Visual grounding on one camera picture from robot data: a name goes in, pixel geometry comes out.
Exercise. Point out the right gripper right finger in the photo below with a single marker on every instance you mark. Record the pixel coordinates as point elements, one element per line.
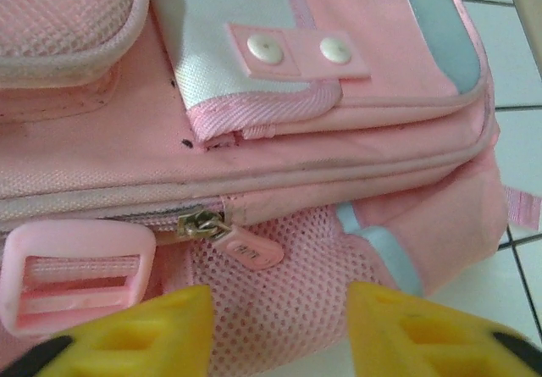
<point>423,343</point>

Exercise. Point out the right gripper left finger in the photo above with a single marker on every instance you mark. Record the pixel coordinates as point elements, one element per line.
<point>127,347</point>

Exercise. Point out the pink backpack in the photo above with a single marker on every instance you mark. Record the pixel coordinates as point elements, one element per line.
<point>296,148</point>

